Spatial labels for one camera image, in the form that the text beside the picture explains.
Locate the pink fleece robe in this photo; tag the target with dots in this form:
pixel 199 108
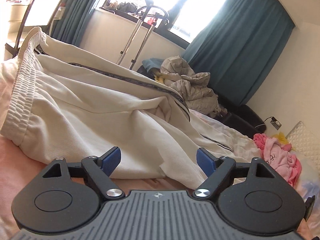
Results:
pixel 279 157

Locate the white backed wooden chair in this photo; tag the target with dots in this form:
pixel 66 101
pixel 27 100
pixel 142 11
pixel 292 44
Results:
pixel 38 13

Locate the grey puffer jacket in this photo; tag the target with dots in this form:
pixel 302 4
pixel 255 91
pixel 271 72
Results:
pixel 192 87

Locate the teal curtain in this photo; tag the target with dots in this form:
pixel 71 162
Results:
pixel 240 46
pixel 71 28

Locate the black sofa bench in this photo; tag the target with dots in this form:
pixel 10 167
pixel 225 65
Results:
pixel 241 118

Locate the dark framed window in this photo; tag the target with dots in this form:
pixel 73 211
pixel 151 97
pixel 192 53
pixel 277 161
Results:
pixel 186 18

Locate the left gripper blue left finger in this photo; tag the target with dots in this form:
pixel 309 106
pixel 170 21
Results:
pixel 97 174

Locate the wall power outlet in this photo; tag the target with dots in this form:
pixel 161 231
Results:
pixel 275 123

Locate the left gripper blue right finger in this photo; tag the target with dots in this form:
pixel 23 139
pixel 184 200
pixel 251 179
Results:
pixel 218 172

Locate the pink and yellow bed quilt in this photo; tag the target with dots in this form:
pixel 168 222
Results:
pixel 17 170

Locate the white quilted headboard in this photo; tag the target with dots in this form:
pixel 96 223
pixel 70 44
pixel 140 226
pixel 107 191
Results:
pixel 305 142

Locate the right teal curtain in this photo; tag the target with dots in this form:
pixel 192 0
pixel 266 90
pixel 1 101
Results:
pixel 240 46

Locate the white dresser desk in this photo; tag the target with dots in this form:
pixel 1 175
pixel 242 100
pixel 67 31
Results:
pixel 16 13

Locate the cream white sweatpants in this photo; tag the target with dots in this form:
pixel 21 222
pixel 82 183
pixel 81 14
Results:
pixel 58 100

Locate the left teal curtain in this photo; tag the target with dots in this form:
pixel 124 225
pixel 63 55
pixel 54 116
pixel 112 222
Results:
pixel 71 28

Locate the yellow plush toy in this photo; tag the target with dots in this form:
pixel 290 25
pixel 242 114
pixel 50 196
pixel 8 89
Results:
pixel 281 138

